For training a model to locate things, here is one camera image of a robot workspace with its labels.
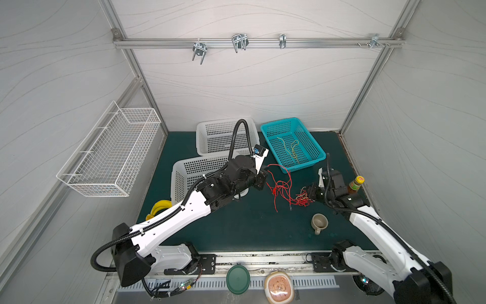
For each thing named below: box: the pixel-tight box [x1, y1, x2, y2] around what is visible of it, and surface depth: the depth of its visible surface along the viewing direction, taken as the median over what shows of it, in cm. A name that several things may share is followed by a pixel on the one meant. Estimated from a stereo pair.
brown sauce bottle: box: [348, 175, 366, 194], surface depth 82 cm
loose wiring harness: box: [149, 270, 203, 301], surface depth 69 cm
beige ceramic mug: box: [310, 212, 329, 235], surface depth 83 cm
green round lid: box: [225, 264, 252, 296], surface depth 63 cm
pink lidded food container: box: [264, 270, 295, 304], surface depth 68 cm
